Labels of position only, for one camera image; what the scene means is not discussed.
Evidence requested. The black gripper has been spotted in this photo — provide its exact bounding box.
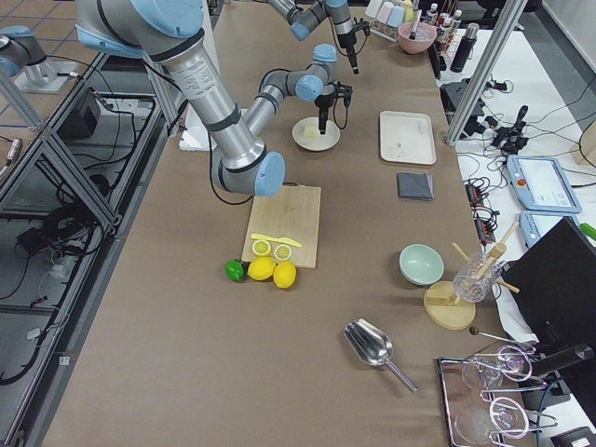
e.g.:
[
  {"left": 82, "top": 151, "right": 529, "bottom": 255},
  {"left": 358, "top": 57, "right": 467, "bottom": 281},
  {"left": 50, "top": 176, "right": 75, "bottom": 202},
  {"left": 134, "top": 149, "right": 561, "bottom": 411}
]
[
  {"left": 314, "top": 81, "right": 352, "bottom": 135},
  {"left": 334, "top": 18, "right": 370, "bottom": 75}
]

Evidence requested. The beige round plate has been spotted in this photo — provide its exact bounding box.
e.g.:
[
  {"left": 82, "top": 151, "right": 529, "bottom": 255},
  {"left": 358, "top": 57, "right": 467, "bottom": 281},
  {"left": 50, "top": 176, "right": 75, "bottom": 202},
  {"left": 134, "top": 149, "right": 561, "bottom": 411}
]
[{"left": 291, "top": 116, "right": 341, "bottom": 152}]

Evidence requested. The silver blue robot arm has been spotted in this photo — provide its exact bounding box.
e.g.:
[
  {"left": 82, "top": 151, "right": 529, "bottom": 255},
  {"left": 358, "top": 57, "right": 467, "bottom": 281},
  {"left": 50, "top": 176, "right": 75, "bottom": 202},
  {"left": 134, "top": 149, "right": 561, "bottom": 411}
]
[
  {"left": 266, "top": 0, "right": 371, "bottom": 75},
  {"left": 75, "top": 1, "right": 338, "bottom": 196}
]

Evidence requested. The white rabbit tray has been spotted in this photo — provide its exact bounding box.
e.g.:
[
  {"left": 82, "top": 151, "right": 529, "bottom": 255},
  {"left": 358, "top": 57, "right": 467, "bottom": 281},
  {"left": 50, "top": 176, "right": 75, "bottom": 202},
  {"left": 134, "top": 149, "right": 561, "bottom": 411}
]
[{"left": 379, "top": 111, "right": 437, "bottom": 166}]

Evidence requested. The pastel cup holder rack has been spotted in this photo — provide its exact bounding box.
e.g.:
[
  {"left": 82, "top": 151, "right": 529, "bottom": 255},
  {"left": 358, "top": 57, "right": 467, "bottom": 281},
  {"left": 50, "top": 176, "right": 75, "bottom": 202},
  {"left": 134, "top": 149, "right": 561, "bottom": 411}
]
[{"left": 365, "top": 0, "right": 414, "bottom": 42}]

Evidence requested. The pink bowl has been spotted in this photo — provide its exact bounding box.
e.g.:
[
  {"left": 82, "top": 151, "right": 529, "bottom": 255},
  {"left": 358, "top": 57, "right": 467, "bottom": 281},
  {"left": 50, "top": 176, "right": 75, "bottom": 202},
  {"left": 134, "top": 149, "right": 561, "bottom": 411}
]
[{"left": 398, "top": 22, "right": 437, "bottom": 54}]

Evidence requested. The sauce bottles rack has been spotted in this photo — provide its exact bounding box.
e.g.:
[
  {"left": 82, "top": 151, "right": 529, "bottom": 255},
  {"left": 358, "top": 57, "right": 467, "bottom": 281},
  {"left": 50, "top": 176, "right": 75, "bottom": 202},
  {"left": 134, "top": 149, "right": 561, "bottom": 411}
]
[{"left": 424, "top": 3, "right": 462, "bottom": 56}]

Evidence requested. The wooden cutting board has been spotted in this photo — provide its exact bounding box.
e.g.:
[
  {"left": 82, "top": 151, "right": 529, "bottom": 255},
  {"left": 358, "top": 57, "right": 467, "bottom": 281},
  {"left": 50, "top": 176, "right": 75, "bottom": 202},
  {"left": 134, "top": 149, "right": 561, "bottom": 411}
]
[{"left": 241, "top": 185, "right": 321, "bottom": 269}]

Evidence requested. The black thermos bottle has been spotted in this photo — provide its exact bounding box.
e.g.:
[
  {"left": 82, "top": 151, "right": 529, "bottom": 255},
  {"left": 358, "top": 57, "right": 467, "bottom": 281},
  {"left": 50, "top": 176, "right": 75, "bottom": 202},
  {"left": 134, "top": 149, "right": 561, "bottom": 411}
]
[{"left": 450, "top": 22, "right": 480, "bottom": 73}]

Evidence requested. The grey folded cloth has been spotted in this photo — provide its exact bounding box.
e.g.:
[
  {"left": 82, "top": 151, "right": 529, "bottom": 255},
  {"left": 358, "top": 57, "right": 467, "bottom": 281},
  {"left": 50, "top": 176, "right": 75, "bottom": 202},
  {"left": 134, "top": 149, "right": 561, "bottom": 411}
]
[{"left": 397, "top": 171, "right": 434, "bottom": 201}]

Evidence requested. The yellow plastic knife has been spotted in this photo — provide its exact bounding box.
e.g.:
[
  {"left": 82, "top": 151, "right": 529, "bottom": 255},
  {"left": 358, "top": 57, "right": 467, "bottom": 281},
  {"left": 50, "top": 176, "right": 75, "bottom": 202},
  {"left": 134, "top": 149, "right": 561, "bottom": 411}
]
[{"left": 250, "top": 233, "right": 303, "bottom": 248}]

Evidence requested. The lemon half lower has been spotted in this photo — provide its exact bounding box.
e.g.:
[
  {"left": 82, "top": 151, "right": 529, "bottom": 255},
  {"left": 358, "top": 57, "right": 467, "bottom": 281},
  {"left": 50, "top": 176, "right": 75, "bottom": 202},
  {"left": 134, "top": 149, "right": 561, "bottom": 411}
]
[{"left": 272, "top": 244, "right": 293, "bottom": 262}]

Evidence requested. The lemon half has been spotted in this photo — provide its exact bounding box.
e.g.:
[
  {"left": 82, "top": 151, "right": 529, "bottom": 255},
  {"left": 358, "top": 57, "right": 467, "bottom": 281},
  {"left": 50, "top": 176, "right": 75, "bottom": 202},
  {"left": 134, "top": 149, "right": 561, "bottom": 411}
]
[
  {"left": 272, "top": 244, "right": 293, "bottom": 262},
  {"left": 251, "top": 239, "right": 272, "bottom": 257}
]

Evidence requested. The lemon half upper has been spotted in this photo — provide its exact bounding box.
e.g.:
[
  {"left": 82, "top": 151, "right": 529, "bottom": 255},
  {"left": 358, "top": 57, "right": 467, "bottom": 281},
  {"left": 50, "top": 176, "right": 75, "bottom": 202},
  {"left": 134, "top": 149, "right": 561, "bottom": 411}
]
[{"left": 251, "top": 239, "right": 272, "bottom": 257}]

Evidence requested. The yellow lemon right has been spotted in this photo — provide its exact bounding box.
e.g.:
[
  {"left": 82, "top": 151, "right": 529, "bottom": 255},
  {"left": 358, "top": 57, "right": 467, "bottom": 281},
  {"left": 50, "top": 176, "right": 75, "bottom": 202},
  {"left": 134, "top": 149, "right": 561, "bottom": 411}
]
[{"left": 273, "top": 261, "right": 297, "bottom": 290}]

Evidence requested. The yellow lemon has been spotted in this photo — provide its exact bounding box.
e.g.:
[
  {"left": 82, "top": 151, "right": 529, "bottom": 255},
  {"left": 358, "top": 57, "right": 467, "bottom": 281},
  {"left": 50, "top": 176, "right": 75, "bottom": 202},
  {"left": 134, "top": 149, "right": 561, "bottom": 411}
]
[
  {"left": 273, "top": 261, "right": 297, "bottom": 290},
  {"left": 248, "top": 256, "right": 277, "bottom": 281}
]

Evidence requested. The yellow lemon left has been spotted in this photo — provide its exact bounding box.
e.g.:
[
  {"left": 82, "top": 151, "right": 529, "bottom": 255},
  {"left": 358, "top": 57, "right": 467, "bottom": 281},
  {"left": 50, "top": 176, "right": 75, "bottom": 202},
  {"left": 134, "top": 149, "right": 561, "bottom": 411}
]
[{"left": 248, "top": 256, "right": 277, "bottom": 281}]

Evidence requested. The mint green bowl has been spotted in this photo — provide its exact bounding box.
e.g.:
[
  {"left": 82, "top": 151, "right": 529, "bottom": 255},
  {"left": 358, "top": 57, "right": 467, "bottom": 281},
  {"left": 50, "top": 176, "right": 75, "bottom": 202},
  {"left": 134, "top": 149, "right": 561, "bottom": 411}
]
[{"left": 399, "top": 244, "right": 444, "bottom": 286}]

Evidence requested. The green lime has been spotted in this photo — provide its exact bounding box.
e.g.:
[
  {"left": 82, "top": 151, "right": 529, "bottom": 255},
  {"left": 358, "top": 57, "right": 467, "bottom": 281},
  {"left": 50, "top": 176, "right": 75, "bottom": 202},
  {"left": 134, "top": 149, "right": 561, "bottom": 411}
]
[{"left": 224, "top": 260, "right": 246, "bottom": 282}]

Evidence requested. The clear glass cup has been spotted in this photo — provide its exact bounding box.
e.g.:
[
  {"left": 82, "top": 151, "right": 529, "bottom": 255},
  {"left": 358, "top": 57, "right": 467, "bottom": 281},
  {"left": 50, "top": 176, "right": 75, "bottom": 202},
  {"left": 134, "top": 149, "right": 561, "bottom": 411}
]
[{"left": 454, "top": 252, "right": 497, "bottom": 304}]

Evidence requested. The blue teach pendant upper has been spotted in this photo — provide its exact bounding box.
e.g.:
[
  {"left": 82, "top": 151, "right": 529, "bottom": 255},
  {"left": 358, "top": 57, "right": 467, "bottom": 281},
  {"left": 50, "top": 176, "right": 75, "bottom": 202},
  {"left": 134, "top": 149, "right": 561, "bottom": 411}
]
[{"left": 506, "top": 156, "right": 582, "bottom": 214}]

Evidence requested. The blue teach pendant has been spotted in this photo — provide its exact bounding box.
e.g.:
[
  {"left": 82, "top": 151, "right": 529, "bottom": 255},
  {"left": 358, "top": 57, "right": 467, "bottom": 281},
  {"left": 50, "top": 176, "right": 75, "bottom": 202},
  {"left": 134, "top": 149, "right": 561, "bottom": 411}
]
[
  {"left": 519, "top": 210, "right": 595, "bottom": 248},
  {"left": 506, "top": 156, "right": 582, "bottom": 214}
]

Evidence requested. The wooden cup rack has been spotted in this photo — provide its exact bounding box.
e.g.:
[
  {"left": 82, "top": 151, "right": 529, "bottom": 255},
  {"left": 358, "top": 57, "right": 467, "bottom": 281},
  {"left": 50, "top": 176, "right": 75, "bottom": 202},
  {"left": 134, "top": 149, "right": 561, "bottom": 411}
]
[{"left": 424, "top": 221, "right": 520, "bottom": 330}]

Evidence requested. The blue teach pendant lower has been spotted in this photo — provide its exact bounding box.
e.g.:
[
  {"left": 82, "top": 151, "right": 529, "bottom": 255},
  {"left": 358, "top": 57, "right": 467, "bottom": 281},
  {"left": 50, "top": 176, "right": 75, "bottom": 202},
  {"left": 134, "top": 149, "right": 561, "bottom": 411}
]
[{"left": 519, "top": 210, "right": 595, "bottom": 248}]

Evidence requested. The metal scoop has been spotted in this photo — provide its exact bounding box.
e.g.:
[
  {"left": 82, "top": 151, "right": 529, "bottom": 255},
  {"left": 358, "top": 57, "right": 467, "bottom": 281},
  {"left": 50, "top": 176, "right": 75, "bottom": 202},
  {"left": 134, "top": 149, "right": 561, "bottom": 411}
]
[{"left": 344, "top": 318, "right": 418, "bottom": 393}]

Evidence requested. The black monitor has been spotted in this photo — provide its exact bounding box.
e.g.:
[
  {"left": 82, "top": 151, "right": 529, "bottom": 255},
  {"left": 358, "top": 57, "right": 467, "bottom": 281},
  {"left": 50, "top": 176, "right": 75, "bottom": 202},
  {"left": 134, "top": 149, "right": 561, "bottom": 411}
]
[{"left": 503, "top": 217, "right": 595, "bottom": 347}]

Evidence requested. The aluminium frame post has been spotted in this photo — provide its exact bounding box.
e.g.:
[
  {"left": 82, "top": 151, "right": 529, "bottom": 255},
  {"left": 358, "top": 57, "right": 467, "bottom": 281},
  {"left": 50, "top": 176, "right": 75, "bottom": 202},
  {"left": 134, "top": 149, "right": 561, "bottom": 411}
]
[{"left": 445, "top": 0, "right": 527, "bottom": 147}]

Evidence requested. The wire glass rack tray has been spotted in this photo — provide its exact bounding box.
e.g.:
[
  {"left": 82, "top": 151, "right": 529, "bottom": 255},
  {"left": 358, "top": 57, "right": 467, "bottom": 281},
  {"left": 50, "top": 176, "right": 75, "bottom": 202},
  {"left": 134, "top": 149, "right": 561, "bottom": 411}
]
[{"left": 437, "top": 345, "right": 558, "bottom": 446}]

